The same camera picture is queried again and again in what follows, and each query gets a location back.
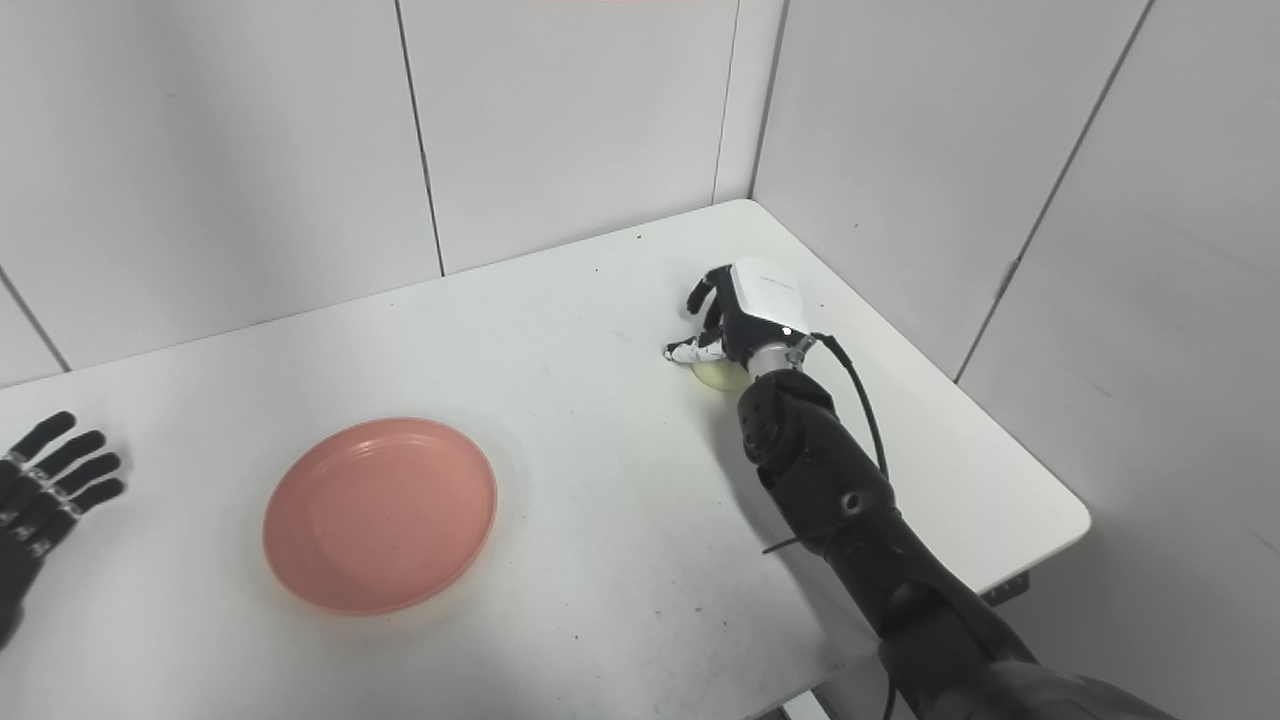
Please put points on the dark table frame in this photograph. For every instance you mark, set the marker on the dark table frame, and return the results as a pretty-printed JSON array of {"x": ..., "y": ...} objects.
[{"x": 1005, "y": 590}]

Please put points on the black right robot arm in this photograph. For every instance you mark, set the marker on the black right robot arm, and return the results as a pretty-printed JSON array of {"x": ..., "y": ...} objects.
[{"x": 830, "y": 480}]

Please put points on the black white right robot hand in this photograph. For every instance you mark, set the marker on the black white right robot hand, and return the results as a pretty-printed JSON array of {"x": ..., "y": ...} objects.
[{"x": 765, "y": 300}]

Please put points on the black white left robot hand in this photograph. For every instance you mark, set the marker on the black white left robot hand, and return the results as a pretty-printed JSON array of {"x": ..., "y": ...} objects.
[{"x": 30, "y": 500}]

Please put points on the pale steamed bun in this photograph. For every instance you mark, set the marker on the pale steamed bun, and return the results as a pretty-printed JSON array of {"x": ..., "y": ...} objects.
[{"x": 715, "y": 377}]

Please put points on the grey wall panel hinge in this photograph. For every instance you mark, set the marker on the grey wall panel hinge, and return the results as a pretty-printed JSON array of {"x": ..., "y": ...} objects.
[{"x": 1008, "y": 278}]

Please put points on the pink round plate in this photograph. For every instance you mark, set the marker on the pink round plate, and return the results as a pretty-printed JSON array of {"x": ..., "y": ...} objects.
[{"x": 380, "y": 515}]

